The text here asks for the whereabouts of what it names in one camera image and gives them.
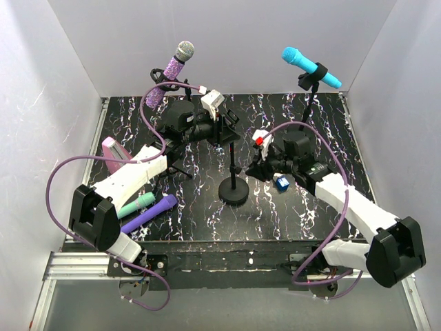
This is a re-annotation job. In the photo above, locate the cyan microphone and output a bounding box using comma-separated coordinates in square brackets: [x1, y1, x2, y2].
[282, 47, 342, 89]

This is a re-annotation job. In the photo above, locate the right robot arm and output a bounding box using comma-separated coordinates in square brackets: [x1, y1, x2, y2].
[246, 130, 427, 288]

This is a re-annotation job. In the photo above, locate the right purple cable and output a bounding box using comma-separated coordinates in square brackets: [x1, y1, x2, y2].
[261, 121, 364, 301]

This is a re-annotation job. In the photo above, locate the purple cable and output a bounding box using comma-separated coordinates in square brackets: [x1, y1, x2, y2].
[45, 83, 209, 311]
[261, 121, 364, 301]

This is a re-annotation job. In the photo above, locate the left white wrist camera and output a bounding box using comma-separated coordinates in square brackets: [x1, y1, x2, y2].
[201, 90, 225, 122]

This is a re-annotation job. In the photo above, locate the blue white small box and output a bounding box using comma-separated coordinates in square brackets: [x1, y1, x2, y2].
[273, 173, 289, 192]

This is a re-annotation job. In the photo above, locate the black rear tripod stand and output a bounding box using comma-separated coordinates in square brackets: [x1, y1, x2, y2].
[150, 67, 194, 104]

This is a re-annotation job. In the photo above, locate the glitter purple microphone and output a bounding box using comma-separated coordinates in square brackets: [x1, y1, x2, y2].
[145, 41, 194, 109]

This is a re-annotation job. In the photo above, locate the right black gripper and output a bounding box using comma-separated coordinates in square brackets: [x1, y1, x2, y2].
[245, 144, 297, 183]

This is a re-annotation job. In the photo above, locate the black tripod mic stand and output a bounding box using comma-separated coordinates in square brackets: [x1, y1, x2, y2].
[158, 166, 193, 179]

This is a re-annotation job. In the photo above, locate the round base mic stand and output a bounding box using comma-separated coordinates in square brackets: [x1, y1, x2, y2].
[218, 142, 249, 206]

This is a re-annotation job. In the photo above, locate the mint green microphone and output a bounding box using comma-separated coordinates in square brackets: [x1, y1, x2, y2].
[117, 192, 156, 219]

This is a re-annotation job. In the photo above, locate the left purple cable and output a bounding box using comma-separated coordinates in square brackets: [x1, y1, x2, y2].
[45, 83, 209, 311]

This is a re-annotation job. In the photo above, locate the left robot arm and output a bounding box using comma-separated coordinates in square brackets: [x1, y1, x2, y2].
[69, 101, 240, 276]

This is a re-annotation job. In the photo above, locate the pink box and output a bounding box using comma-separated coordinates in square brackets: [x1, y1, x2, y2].
[101, 137, 132, 174]

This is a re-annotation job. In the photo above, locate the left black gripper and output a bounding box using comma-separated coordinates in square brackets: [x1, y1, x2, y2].
[183, 108, 241, 149]

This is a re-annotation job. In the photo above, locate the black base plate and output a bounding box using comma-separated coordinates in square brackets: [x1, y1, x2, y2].
[105, 239, 356, 292]

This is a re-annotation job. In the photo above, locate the right round base stand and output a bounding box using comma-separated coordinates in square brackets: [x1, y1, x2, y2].
[289, 62, 329, 134]

